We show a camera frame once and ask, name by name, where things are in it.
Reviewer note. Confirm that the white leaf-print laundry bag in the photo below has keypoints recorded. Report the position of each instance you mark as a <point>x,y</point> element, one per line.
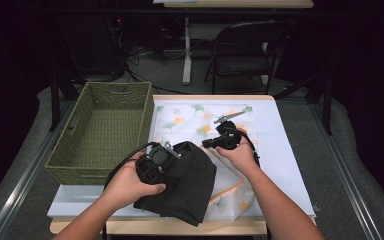
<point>186,120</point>

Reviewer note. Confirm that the white desk leg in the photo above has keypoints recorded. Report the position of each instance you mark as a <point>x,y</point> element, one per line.
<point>187,60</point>

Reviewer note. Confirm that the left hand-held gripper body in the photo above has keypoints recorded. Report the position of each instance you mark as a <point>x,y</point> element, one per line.
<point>156,158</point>

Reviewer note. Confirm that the black folding chair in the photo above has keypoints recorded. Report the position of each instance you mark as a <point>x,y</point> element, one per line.
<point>243,63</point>

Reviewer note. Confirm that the green woven basket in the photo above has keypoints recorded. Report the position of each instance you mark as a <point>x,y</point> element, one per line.
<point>106,133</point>

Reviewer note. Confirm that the person's left hand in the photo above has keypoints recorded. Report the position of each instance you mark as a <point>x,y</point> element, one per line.
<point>123,186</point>

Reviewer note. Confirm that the person's right hand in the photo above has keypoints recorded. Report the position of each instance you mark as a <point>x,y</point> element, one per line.
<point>243,158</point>

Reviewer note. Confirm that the metal floor rail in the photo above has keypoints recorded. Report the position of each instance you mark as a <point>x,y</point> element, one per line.
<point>30,173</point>
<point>343,166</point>

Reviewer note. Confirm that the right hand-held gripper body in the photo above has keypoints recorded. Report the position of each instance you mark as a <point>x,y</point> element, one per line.
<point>228,133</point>

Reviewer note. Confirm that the white board table top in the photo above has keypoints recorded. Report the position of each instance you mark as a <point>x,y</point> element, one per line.
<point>280,150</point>

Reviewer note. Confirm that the angled black metal stand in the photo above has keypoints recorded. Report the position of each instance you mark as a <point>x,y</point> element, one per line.
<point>328,106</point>

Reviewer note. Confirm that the dark cloth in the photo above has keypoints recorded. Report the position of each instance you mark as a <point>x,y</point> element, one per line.
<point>186,186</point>

